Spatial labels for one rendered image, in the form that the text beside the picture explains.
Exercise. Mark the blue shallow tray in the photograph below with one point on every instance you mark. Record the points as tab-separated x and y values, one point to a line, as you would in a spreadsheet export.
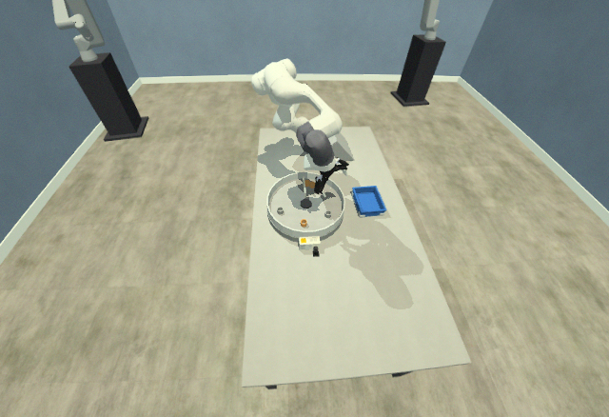
371	202

